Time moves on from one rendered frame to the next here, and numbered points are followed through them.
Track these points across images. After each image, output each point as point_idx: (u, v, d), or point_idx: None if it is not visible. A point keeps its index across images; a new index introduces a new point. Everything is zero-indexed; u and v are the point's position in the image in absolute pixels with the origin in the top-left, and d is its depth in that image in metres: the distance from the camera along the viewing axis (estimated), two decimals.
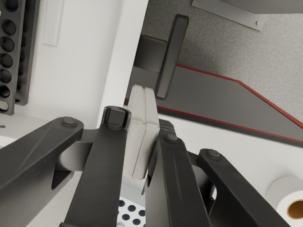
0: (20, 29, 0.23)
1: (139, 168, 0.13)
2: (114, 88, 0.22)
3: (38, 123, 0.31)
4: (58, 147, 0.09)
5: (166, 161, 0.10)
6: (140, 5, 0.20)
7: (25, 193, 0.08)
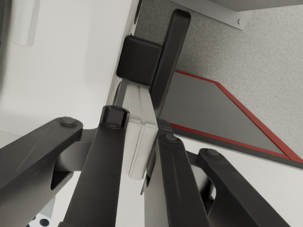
0: None
1: (138, 168, 0.13)
2: (88, 106, 0.16)
3: (7, 139, 0.26)
4: (57, 147, 0.09)
5: (165, 161, 0.10)
6: None
7: (24, 194, 0.08)
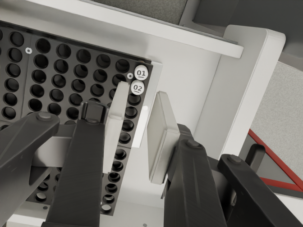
0: (129, 155, 0.28)
1: (158, 173, 0.13)
2: None
3: (119, 206, 0.37)
4: (34, 143, 0.09)
5: (185, 166, 0.10)
6: (236, 150, 0.26)
7: (2, 190, 0.08)
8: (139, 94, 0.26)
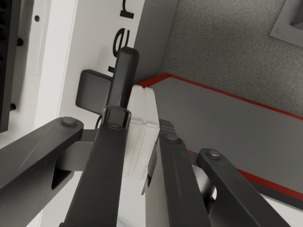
0: None
1: (139, 168, 0.13)
2: None
3: None
4: (58, 147, 0.09)
5: (166, 161, 0.10)
6: (64, 36, 0.17)
7: (25, 193, 0.08)
8: None
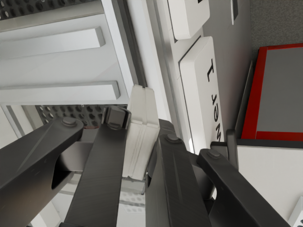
0: None
1: (139, 168, 0.13)
2: None
3: None
4: (58, 147, 0.09)
5: (166, 161, 0.10)
6: (201, 140, 0.37)
7: (25, 193, 0.08)
8: None
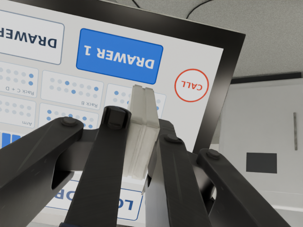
0: None
1: (139, 168, 0.13)
2: None
3: None
4: (58, 147, 0.09)
5: (166, 161, 0.10)
6: None
7: (25, 193, 0.08)
8: None
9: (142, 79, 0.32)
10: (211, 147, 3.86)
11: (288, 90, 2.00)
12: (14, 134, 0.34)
